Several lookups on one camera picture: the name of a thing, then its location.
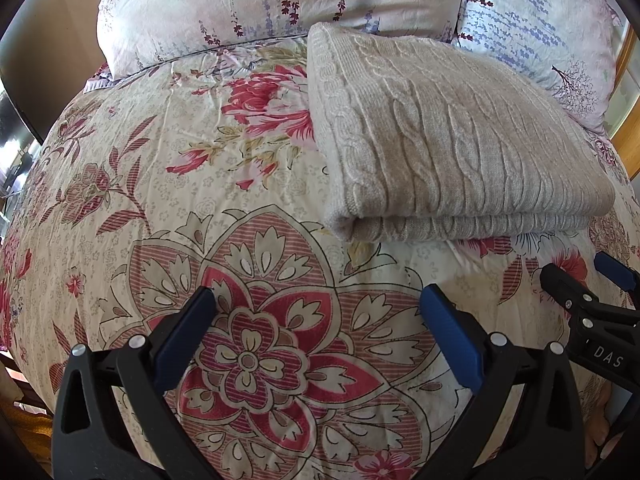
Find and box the pink floral pillow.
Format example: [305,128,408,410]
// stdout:
[96,0,471,81]

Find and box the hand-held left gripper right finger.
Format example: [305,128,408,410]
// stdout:
[419,284,588,480]

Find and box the orange cloth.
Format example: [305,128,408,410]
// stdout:
[7,402,56,461]

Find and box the floral bed quilt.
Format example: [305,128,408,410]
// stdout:
[0,35,640,480]

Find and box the beige cable-knit sweater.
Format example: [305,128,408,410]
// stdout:
[306,22,617,243]

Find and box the person's right hand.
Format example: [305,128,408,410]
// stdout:
[582,387,626,467]

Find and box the pale blue lavender-print pillow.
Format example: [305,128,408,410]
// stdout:
[450,0,632,133]

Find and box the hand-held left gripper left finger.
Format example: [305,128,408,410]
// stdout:
[50,286,223,480]

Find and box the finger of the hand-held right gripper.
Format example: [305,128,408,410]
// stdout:
[539,262,601,322]
[594,251,640,307]

